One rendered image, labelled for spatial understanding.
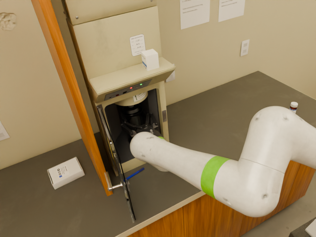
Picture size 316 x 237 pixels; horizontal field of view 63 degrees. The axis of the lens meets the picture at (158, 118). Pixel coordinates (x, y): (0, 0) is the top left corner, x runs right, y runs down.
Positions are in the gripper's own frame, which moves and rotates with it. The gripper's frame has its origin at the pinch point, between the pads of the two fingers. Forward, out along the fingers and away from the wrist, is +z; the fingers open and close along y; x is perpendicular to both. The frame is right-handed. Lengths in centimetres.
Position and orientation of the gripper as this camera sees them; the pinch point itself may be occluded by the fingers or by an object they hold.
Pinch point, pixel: (132, 114)
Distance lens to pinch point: 130.4
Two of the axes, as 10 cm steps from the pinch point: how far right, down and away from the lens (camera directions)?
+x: 0.9, 7.9, 6.1
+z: -4.5, -5.1, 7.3
